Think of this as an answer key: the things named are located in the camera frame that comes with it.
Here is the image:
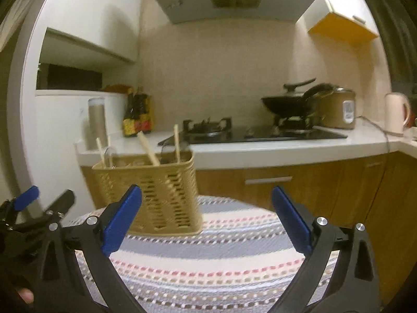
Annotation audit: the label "wooden chopstick across spoons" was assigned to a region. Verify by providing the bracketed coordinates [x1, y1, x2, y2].
[174, 124, 181, 163]

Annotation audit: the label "person's left hand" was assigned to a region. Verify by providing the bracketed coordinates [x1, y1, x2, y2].
[16, 287, 34, 304]

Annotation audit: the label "yellow plastic utensil basket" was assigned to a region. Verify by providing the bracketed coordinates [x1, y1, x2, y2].
[92, 151, 203, 236]

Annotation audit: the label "beige thermos flask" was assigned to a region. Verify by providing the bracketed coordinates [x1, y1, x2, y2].
[88, 98, 108, 148]

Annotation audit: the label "white refrigerator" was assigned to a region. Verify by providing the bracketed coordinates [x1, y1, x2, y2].
[32, 91, 126, 220]

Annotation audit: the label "wooden base cabinets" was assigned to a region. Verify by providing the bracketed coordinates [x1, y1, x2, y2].
[81, 151, 417, 304]

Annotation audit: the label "red label sauce bottle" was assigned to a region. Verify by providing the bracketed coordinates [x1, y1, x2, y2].
[136, 86, 153, 134]

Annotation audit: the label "striped woven table mat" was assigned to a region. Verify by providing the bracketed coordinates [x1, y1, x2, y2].
[66, 195, 341, 313]

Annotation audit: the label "black gas stove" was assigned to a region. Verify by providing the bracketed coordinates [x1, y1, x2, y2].
[177, 116, 346, 145]

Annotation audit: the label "brown rice cooker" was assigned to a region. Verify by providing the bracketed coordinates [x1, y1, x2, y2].
[316, 86, 356, 129]

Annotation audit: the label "white upper left cabinet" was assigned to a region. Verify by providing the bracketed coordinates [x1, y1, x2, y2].
[40, 0, 141, 72]

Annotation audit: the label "pink electric kettle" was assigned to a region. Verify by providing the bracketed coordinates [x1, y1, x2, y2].
[384, 93, 411, 136]

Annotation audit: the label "black wok with lid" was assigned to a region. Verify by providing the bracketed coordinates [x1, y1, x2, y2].
[261, 78, 334, 118]

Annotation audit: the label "black power cable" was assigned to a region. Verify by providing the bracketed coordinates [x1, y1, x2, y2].
[355, 115, 392, 154]

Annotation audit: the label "orange bottom wall cabinet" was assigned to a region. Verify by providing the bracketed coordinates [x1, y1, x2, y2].
[303, 0, 379, 47]

